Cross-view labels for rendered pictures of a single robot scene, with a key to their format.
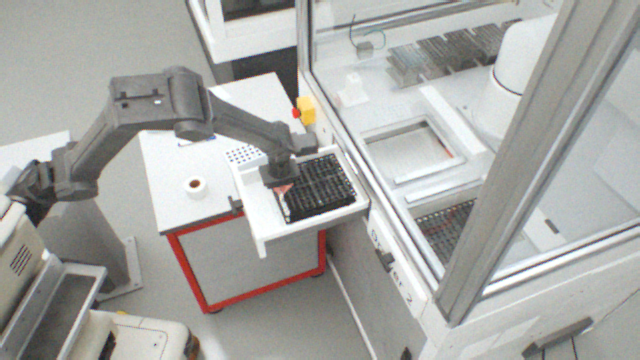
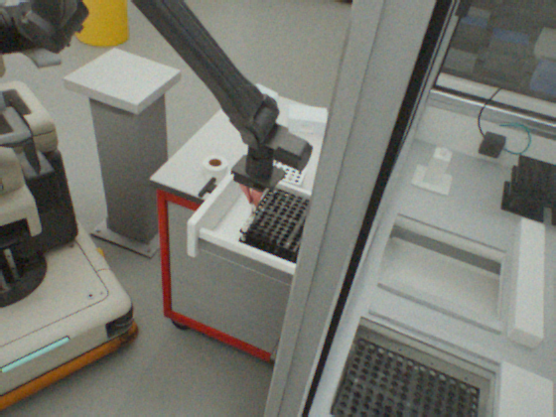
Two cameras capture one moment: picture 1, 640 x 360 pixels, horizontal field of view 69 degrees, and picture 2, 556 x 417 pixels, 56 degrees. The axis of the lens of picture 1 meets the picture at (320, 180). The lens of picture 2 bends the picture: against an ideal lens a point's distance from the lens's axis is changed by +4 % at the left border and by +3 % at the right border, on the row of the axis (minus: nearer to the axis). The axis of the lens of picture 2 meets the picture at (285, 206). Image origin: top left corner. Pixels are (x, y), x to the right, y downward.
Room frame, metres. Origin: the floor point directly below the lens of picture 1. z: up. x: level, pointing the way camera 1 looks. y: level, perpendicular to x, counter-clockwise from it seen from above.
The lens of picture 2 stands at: (0.18, -0.44, 1.71)
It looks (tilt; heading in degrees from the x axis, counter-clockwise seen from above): 42 degrees down; 37
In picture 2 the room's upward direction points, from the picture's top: 10 degrees clockwise
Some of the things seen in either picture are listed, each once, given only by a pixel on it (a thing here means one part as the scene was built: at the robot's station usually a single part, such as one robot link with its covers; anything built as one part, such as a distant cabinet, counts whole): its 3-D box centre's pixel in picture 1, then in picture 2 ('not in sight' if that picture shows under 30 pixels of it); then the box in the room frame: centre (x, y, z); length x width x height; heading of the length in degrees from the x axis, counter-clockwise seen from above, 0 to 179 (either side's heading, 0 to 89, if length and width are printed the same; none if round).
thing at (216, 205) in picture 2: (247, 208); (221, 202); (0.79, 0.21, 0.87); 0.29 x 0.02 x 0.11; 22
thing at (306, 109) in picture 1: (305, 110); not in sight; (1.21, 0.05, 0.88); 0.07 x 0.05 x 0.07; 22
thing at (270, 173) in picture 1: (279, 166); (259, 163); (0.79, 0.11, 1.06); 0.10 x 0.07 x 0.07; 109
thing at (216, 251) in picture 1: (239, 201); (272, 236); (1.18, 0.35, 0.38); 0.62 x 0.58 x 0.76; 22
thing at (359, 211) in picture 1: (313, 189); (300, 235); (0.87, 0.02, 0.86); 0.40 x 0.26 x 0.06; 112
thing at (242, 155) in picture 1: (244, 157); (282, 175); (1.07, 0.26, 0.78); 0.12 x 0.08 x 0.04; 118
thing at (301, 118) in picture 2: (212, 103); (306, 119); (1.35, 0.41, 0.79); 0.13 x 0.09 x 0.05; 131
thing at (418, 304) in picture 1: (394, 261); not in sight; (0.61, -0.20, 0.87); 0.29 x 0.02 x 0.11; 22
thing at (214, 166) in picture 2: (195, 187); (214, 168); (0.94, 0.41, 0.78); 0.07 x 0.07 x 0.04
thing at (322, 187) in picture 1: (311, 189); (297, 232); (0.86, 0.03, 0.87); 0.22 x 0.18 x 0.06; 112
